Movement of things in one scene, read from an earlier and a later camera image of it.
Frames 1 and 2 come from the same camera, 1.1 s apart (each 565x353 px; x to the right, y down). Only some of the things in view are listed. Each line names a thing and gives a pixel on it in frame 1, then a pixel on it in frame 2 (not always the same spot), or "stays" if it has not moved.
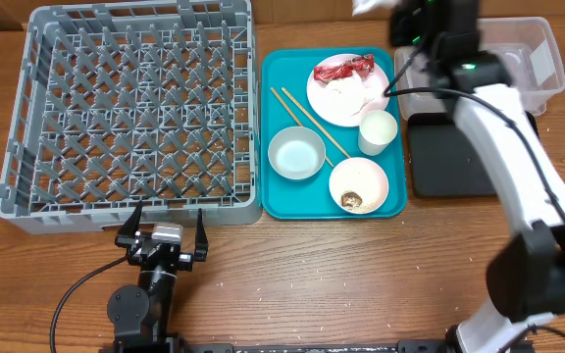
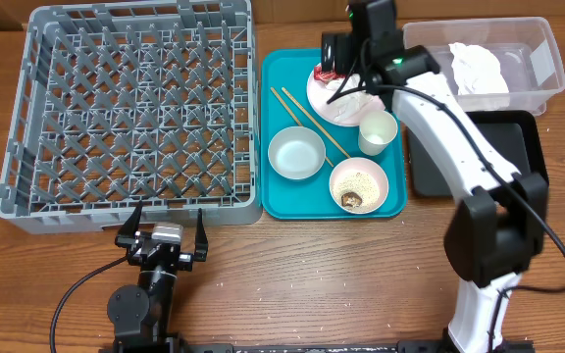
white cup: [378, 127] stays
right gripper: [405, 27] to [330, 54]
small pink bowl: [363, 176] stays
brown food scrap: [350, 199] stays
